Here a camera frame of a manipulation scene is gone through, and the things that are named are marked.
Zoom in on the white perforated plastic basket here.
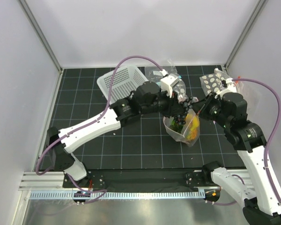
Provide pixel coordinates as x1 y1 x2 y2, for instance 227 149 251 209
97 65 148 105

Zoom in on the white-dotted clear zip bag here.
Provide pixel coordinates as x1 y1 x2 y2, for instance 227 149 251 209
200 68 229 96

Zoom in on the slotted cable duct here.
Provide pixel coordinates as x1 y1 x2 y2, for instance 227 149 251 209
29 190 205 200

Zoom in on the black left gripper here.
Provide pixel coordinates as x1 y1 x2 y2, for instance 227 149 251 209
140 87 185 119

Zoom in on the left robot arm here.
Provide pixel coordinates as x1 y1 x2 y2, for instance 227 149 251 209
46 82 185 188

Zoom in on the pink-zipper clear zip bag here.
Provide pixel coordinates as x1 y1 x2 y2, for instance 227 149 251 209
163 109 198 147

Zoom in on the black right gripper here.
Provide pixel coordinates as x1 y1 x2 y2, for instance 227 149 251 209
190 91 231 128

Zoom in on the orange toy pineapple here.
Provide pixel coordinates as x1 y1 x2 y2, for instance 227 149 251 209
182 127 200 142

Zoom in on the dark purple grape bunch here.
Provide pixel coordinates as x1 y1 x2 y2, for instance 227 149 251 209
173 96 198 125

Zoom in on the orange-zipper clear zip bag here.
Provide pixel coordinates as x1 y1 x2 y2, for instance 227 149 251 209
234 81 260 115

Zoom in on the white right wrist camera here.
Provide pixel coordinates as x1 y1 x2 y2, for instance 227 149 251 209
218 78 237 97

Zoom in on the aluminium frame rail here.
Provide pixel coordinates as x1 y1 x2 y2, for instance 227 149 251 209
18 171 67 191

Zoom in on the blue-zipper clear zip bag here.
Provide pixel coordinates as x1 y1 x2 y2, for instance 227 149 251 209
145 65 181 86

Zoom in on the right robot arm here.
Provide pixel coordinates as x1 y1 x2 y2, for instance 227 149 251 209
191 92 281 225

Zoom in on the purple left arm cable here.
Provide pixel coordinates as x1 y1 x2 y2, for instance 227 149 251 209
35 55 168 176

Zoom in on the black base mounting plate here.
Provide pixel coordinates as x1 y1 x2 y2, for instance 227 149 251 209
77 168 220 193

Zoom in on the yellow toy banana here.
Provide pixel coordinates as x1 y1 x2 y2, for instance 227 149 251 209
185 113 200 132

